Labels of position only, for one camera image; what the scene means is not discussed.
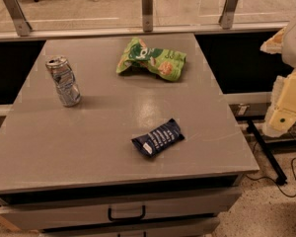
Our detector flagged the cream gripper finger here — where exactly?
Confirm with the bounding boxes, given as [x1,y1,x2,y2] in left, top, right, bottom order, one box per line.
[262,76,285,137]
[260,29,285,54]

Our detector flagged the green rice chip bag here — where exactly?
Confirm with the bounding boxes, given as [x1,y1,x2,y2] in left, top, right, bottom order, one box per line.
[116,38,186,82]

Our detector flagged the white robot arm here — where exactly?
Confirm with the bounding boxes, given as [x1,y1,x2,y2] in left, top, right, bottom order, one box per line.
[260,16,296,137]

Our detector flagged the silver redbull can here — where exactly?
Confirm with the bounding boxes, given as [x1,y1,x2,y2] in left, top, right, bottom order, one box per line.
[45,56,81,107]

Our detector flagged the black metal stand leg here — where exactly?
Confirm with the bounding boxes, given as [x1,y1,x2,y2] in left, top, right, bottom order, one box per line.
[247,119,287,186]

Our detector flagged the dark blue snack packet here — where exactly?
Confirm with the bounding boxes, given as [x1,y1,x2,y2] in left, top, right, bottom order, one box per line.
[131,118,185,157]

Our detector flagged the grey lower drawer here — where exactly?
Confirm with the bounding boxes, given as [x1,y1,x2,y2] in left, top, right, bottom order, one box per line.
[39,217,220,237]

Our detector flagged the grey drawer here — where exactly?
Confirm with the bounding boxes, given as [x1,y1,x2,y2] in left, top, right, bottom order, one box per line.
[0,187,241,230]
[39,217,220,237]

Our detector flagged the grey upper drawer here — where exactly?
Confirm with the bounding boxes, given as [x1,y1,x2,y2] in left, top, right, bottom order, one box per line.
[0,187,241,230]

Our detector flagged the black floor cable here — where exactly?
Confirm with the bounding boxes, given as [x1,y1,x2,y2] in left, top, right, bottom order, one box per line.
[246,156,296,198]

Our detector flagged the right metal railing post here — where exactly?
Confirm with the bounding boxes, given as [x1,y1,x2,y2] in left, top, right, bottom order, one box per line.
[219,0,239,30]

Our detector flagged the metal railing post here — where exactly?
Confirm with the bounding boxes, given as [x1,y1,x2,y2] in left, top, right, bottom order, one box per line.
[219,0,239,30]
[142,0,153,32]
[3,0,32,37]

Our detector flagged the middle metal railing post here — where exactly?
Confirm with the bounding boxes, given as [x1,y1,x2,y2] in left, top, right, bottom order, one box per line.
[142,0,153,32]

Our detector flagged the black drawer handle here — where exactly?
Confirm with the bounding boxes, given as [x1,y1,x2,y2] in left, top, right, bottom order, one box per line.
[108,205,146,222]

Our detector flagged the left metal railing post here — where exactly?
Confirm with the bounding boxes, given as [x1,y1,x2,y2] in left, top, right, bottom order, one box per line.
[3,0,32,37]

